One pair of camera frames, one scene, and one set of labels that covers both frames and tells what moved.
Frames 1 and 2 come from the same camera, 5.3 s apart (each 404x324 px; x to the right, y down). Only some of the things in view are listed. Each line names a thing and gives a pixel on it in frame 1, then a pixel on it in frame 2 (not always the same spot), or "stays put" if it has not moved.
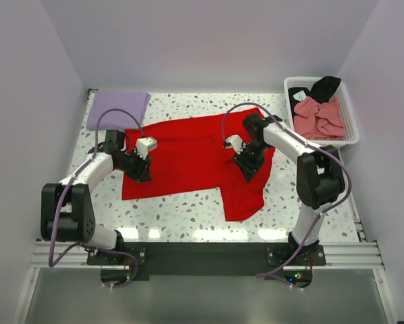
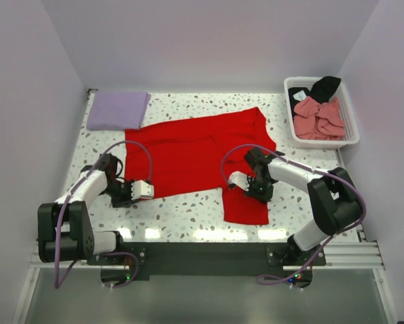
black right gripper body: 250,158 → 262,190
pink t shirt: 317,121 stays put
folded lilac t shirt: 136,102 stays put
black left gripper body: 133,165 → 120,194
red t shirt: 192,155 stays put
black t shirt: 321,91 stays put
